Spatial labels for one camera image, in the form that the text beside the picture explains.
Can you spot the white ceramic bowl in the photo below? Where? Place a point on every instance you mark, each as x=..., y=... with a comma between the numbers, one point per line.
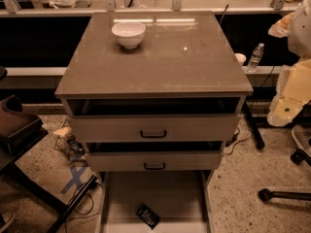
x=129, y=34

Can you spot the black chair caster leg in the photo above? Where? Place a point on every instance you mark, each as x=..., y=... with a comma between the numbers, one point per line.
x=297, y=158

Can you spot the black table leg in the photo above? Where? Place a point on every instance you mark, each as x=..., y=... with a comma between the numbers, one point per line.
x=252, y=124

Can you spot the white paper cup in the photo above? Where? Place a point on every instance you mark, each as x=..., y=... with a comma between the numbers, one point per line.
x=241, y=58

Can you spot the middle drawer with handle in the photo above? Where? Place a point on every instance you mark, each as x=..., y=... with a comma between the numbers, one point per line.
x=154, y=156

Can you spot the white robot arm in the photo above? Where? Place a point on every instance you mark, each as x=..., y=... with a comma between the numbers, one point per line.
x=299, y=38

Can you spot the grey drawer cabinet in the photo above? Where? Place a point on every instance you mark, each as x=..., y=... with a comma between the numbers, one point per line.
x=184, y=65

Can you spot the dark rxbar blueberry wrapper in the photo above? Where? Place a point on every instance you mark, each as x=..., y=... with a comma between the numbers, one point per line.
x=148, y=216

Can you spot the wire basket with items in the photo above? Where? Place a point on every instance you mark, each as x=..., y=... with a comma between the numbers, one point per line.
x=67, y=144

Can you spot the drawer with handle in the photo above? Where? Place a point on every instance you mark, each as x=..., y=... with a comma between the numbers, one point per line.
x=166, y=128
x=154, y=156

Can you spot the dark brown side cart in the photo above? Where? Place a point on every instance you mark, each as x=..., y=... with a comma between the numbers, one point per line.
x=20, y=132

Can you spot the clear plastic water bottle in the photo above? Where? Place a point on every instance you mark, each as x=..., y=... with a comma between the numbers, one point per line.
x=255, y=58

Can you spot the open bottom drawer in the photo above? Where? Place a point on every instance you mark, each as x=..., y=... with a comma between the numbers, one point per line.
x=179, y=198

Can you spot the top drawer with handle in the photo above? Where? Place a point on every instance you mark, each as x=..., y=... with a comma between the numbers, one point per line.
x=166, y=128

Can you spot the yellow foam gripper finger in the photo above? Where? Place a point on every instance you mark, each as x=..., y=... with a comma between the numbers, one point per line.
x=281, y=28
x=293, y=92

